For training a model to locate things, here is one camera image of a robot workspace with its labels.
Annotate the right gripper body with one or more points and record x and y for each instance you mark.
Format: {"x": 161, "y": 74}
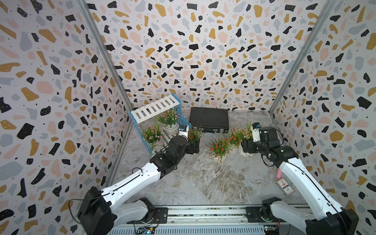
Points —
{"x": 254, "y": 147}

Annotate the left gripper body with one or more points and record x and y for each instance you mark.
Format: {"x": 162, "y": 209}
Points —
{"x": 189, "y": 149}

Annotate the pink flower pot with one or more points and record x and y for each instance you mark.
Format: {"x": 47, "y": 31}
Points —
{"x": 153, "y": 135}
{"x": 246, "y": 133}
{"x": 169, "y": 119}

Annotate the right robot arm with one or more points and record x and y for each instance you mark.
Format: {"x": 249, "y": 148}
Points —
{"x": 327, "y": 216}

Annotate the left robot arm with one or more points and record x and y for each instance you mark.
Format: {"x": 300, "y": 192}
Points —
{"x": 101, "y": 210}

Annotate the blue white two-tier rack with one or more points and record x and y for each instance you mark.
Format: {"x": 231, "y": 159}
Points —
{"x": 146, "y": 115}

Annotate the red flower pot by case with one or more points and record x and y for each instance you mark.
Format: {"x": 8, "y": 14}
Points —
{"x": 194, "y": 136}

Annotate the orange flower pot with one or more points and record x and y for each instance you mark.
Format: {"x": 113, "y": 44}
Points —
{"x": 234, "y": 139}

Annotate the pink toy microphone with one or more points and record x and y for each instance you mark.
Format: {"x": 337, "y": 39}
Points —
{"x": 279, "y": 174}

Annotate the red flower pot centre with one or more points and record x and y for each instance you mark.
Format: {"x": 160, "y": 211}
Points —
{"x": 219, "y": 149}

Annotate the black ribbed carrying case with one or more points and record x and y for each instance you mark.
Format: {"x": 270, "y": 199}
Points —
{"x": 210, "y": 120}

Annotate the small printed card box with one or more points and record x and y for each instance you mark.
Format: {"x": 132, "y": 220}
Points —
{"x": 284, "y": 185}

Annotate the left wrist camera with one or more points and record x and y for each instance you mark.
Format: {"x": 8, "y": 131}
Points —
{"x": 183, "y": 131}

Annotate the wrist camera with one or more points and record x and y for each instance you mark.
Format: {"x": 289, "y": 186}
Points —
{"x": 183, "y": 131}
{"x": 255, "y": 132}

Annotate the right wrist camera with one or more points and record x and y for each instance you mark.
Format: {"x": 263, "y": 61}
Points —
{"x": 255, "y": 132}

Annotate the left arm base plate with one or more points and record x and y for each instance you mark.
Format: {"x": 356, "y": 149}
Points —
{"x": 160, "y": 215}

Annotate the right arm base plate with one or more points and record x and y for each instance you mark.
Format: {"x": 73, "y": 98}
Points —
{"x": 253, "y": 215}

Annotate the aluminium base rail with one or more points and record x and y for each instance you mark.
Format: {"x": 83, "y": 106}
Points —
{"x": 206, "y": 220}

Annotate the right aluminium corner post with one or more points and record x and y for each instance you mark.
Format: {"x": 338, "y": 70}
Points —
{"x": 324, "y": 14}

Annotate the aluminium corner post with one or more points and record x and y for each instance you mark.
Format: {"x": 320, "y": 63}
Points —
{"x": 82, "y": 5}
{"x": 324, "y": 14}

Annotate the left aluminium corner post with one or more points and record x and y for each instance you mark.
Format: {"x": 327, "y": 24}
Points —
{"x": 82, "y": 5}

